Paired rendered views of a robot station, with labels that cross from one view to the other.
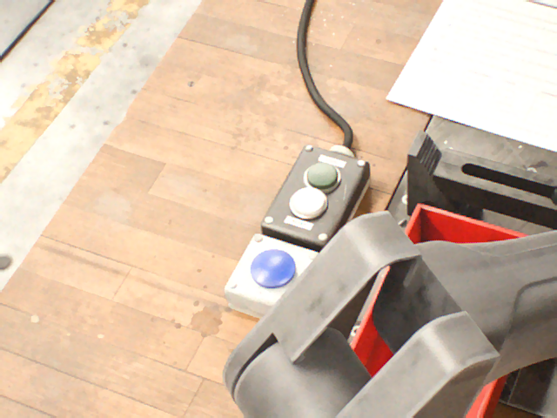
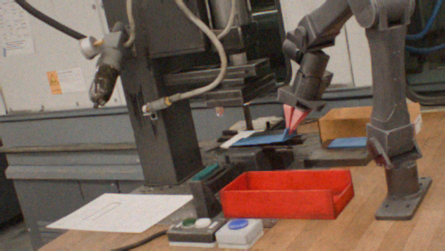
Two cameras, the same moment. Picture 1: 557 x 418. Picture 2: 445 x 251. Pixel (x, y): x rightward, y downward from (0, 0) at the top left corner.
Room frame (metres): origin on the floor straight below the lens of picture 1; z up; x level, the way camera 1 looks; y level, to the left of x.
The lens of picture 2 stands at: (0.56, 1.11, 1.37)
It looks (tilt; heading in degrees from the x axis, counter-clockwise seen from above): 13 degrees down; 269
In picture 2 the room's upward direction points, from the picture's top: 11 degrees counter-clockwise
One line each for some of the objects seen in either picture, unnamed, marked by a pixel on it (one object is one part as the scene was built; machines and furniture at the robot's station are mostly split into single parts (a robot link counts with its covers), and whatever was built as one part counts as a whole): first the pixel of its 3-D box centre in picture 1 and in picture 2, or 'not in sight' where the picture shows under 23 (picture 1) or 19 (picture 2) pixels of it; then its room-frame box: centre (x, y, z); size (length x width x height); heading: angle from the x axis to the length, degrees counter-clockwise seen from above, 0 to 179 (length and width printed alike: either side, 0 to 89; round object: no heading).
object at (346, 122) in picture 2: not in sight; (369, 125); (0.21, -0.51, 0.93); 0.25 x 0.13 x 0.08; 149
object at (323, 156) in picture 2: not in sight; (345, 151); (0.31, -0.38, 0.91); 0.17 x 0.16 x 0.02; 59
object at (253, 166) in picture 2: not in sight; (258, 160); (0.53, -0.37, 0.94); 0.20 x 0.10 x 0.07; 59
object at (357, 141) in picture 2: not in sight; (359, 137); (0.26, -0.40, 0.93); 0.15 x 0.07 x 0.03; 148
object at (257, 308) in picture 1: (276, 288); (241, 239); (0.60, 0.01, 0.90); 0.07 x 0.07 x 0.06; 59
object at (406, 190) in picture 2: not in sight; (402, 180); (0.27, -0.02, 0.94); 0.20 x 0.07 x 0.08; 59
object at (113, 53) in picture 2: not in sight; (110, 61); (0.83, -0.41, 1.25); 0.19 x 0.07 x 0.19; 59
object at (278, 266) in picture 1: (273, 272); (238, 226); (0.60, 0.01, 0.93); 0.04 x 0.04 x 0.02
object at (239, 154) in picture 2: not in sight; (255, 144); (0.53, -0.37, 0.98); 0.20 x 0.10 x 0.01; 59
